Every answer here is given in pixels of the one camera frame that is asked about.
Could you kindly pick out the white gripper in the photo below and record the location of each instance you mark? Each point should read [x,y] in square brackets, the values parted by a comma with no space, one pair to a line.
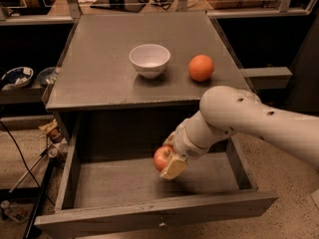
[184,143]

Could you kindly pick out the red apple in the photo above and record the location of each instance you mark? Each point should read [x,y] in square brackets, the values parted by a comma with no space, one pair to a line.
[161,156]

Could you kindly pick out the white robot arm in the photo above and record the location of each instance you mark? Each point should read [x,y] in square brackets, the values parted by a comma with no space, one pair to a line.
[225,111]

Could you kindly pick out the open grey top drawer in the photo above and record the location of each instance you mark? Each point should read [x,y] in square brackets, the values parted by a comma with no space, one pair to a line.
[110,184]

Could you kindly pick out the grey wooden cabinet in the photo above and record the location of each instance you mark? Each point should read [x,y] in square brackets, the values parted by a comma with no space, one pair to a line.
[97,74]

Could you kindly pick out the orange fruit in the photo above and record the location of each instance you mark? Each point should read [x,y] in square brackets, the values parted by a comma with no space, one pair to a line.
[201,68]

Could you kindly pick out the white bowl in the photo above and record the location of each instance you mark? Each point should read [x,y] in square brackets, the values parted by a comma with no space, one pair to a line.
[149,60]

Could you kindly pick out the grey side shelf right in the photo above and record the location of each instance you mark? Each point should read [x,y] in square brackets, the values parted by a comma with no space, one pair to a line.
[267,78]

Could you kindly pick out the snack bag on floor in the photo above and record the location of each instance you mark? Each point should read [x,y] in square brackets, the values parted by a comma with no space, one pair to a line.
[52,131]

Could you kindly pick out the small dark bowl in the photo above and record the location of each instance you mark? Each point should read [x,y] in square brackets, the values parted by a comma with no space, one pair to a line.
[48,76]

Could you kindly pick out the black monitor stand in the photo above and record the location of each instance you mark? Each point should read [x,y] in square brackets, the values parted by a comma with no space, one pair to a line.
[134,6]

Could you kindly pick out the plastic bottle on floor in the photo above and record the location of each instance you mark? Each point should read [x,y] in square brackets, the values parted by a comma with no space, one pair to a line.
[14,211]

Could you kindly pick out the blue patterned bowl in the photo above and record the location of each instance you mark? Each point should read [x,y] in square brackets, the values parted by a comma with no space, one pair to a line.
[18,77]

